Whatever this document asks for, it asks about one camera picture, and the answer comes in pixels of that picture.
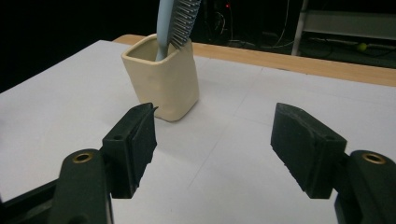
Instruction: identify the white desk frame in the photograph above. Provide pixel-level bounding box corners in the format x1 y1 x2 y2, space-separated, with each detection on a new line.
290 0 396 58

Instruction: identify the tangle of cables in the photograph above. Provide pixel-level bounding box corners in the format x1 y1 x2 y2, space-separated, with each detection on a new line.
202 0 301 51

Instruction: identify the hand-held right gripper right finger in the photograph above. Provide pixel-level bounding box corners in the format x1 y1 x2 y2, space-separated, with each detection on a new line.
269 102 348 200

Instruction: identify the white board sheet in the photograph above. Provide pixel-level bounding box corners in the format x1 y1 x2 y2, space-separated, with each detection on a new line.
0 39 396 224

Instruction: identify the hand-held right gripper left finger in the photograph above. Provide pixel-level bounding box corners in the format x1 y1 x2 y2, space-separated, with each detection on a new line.
102 102 159 200

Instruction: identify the dark equipment with red light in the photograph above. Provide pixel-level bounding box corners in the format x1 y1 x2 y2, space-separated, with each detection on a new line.
214 0 239 41

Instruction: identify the light blue hairbrush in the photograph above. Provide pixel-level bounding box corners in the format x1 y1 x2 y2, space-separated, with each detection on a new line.
154 0 203 63

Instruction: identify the beige square cup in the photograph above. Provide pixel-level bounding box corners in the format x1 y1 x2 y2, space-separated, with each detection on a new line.
120 33 201 123

